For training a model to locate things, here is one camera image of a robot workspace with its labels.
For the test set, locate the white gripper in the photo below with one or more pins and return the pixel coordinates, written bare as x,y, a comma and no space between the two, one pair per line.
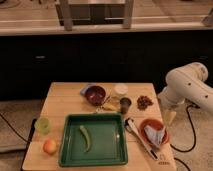
169,100

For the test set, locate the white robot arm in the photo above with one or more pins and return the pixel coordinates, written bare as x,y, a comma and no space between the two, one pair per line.
185,83

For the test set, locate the green plastic tray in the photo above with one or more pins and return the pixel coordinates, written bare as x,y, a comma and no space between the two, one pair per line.
108,141

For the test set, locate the orange red plate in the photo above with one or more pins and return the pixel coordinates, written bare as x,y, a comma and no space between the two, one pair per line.
156,124

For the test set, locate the grey blue crumpled cloth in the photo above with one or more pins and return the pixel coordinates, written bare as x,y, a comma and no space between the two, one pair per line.
155,136

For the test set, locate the small metal cup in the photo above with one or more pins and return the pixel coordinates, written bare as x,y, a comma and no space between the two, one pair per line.
125,103

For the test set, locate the white lidded container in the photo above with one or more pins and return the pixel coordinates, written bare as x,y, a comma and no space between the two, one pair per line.
121,89

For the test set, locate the yellow plastic wrapped item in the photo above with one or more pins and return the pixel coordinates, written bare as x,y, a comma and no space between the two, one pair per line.
112,104

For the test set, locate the dark red bowl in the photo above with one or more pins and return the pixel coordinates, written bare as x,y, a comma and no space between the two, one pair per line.
95,95

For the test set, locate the green chili pepper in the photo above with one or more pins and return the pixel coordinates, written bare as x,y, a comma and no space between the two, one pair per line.
86,136

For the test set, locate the orange peach fruit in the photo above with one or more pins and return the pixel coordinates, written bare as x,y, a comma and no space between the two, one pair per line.
50,146

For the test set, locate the green plastic cup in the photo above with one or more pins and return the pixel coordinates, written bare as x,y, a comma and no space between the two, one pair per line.
42,125

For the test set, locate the light wooden stool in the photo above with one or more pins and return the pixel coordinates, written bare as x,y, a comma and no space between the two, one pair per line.
94,12

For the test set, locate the white black handled utensil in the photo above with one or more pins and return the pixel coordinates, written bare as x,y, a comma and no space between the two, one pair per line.
132,128

